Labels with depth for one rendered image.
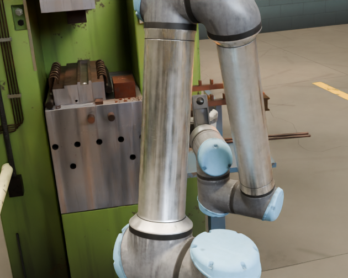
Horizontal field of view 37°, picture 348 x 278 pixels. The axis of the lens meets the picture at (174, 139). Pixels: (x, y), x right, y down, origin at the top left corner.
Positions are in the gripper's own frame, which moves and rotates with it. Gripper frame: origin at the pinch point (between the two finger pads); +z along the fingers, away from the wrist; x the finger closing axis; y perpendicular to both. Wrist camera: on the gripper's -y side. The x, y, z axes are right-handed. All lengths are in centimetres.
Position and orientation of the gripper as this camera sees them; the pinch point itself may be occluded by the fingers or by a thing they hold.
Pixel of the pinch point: (192, 111)
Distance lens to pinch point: 169.4
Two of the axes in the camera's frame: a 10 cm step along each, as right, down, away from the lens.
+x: 9.9, -1.0, 1.1
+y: 0.6, 9.3, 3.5
